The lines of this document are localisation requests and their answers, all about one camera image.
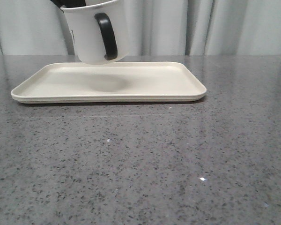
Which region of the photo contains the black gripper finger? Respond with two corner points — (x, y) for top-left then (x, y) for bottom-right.
(52, 0), (86, 8)

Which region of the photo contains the white smiley mug black handle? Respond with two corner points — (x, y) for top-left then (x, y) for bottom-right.
(61, 0), (129, 65)

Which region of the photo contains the grey pleated curtain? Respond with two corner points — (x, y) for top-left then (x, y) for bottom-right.
(0, 0), (281, 55)

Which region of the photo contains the cream rectangular plastic tray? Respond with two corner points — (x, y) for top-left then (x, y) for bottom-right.
(11, 61), (207, 104)

